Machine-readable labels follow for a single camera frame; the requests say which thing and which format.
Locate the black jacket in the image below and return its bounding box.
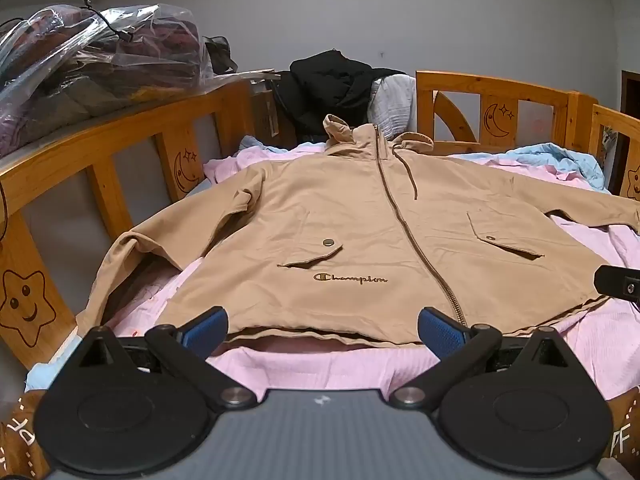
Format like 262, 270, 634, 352
276, 50, 407, 141

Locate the pink bed sheet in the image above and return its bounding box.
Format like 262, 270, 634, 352
75, 142, 640, 411

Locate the clear plastic bag of clothes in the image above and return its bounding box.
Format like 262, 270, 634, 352
0, 4, 213, 157

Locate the short wooden bed rail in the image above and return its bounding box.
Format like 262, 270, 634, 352
590, 104, 640, 202

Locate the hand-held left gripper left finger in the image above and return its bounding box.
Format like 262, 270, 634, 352
79, 306, 254, 409

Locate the black cord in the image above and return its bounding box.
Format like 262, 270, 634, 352
80, 0, 132, 44

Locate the grey white cloth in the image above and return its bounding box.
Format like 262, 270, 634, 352
367, 74, 417, 132

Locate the wooden chair top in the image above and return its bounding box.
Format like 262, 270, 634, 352
0, 79, 282, 368

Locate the wooden chair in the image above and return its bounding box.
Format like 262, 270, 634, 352
0, 79, 282, 368
415, 70, 599, 157

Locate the wooden chair right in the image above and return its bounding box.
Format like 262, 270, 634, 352
415, 70, 599, 157

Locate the black bag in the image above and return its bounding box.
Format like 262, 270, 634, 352
201, 36, 239, 77

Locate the tan hooded jacket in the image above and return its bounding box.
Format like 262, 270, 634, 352
75, 114, 640, 349

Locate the dark wooden door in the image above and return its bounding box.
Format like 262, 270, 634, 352
612, 69, 640, 191

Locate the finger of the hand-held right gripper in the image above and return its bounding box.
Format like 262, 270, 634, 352
594, 264, 640, 306

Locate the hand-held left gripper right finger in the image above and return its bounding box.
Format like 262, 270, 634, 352
389, 306, 568, 408

